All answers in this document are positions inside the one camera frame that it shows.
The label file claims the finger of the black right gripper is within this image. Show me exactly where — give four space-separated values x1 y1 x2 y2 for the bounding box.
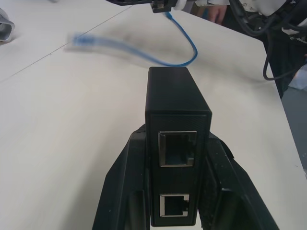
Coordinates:
105 0 154 6
150 0 172 14

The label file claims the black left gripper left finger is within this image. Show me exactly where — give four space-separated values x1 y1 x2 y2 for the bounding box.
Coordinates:
92 124 152 230

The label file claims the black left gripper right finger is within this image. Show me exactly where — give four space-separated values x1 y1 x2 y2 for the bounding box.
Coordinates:
197 131 280 230

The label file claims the blue Ethernet cable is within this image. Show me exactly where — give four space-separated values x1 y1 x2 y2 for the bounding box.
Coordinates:
63 12 199 68

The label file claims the small black Ethernet port box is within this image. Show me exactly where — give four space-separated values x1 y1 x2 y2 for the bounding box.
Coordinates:
145 66 213 227

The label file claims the person's bare hand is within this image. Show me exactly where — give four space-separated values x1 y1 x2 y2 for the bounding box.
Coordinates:
208 4 228 24

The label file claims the silver robot torso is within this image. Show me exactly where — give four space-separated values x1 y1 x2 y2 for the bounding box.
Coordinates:
258 0 307 44

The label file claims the grey metal object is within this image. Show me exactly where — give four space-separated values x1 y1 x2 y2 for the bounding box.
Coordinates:
0 7 15 44

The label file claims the white plastic bag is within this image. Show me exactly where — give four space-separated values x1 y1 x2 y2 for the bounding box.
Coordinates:
289 64 307 91

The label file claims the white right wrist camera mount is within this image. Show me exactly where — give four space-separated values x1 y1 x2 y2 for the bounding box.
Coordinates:
171 0 188 11

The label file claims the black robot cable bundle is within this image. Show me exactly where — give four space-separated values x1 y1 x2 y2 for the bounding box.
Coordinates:
229 0 296 37

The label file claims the thin black cable loop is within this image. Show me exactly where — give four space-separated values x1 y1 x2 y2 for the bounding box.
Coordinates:
262 54 307 81

